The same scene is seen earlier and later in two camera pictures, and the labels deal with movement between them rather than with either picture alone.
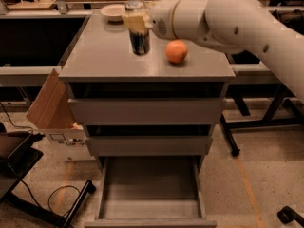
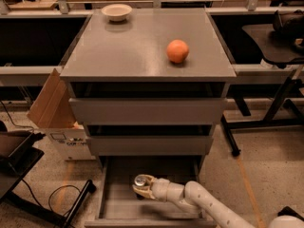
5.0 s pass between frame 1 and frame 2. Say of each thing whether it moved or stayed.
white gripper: moved
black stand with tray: stayed
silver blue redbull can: moved
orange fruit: stayed
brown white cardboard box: stayed
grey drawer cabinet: stayed
